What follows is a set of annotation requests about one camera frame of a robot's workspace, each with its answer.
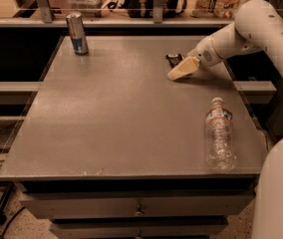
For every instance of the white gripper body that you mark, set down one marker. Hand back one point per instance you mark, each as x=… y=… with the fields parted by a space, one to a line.
x=203 y=54

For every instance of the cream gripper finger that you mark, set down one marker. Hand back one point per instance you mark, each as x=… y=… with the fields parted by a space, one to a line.
x=187 y=66

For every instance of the black rxbar chocolate bar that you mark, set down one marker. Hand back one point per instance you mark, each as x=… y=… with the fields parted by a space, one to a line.
x=174 y=59

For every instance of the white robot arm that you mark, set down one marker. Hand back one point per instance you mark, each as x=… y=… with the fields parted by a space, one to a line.
x=256 y=27

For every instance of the red bull can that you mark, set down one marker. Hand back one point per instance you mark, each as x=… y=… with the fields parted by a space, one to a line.
x=77 y=33

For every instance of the black bag on shelf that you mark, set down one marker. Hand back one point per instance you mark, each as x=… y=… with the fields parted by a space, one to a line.
x=144 y=8

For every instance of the clear plastic water bottle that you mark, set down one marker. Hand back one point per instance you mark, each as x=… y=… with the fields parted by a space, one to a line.
x=219 y=151

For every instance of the grey drawer cabinet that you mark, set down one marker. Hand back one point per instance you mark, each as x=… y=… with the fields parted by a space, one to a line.
x=109 y=131

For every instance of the upper drawer knob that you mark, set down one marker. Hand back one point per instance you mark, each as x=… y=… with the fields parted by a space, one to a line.
x=139 y=212

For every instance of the grey metal shelf rail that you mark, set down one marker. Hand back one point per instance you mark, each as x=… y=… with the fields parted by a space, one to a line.
x=11 y=16

